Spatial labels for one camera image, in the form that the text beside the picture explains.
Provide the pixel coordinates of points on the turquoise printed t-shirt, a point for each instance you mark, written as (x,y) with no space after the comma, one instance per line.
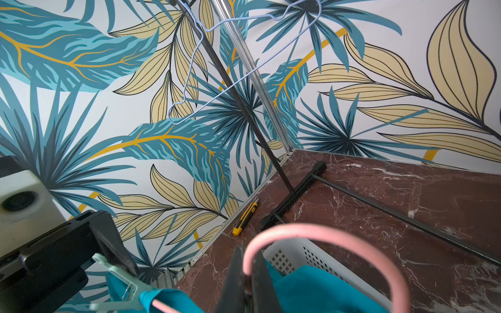
(307,289)

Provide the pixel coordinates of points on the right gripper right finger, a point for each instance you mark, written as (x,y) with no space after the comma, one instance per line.
(263,295)

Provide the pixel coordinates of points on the black clothes rack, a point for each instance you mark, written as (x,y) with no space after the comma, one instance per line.
(295,193)

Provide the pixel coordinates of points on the yellow utility knife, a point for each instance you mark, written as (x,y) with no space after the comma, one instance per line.
(245,218)

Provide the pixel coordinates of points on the grey perforated plastic basket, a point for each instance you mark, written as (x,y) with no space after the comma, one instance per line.
(288,255)

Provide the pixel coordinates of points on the pink wire hanger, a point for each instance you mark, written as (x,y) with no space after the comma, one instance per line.
(400,295)

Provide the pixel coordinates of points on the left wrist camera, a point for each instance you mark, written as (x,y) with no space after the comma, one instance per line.
(27,207)

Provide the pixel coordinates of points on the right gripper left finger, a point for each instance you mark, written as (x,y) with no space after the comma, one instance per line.
(233,298)

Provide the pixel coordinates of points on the mint white clothespin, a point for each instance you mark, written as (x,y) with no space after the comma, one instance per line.
(124,289)

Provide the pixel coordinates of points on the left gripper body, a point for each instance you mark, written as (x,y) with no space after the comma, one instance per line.
(46,272)

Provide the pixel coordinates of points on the left aluminium frame post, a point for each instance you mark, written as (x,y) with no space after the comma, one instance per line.
(248,62)

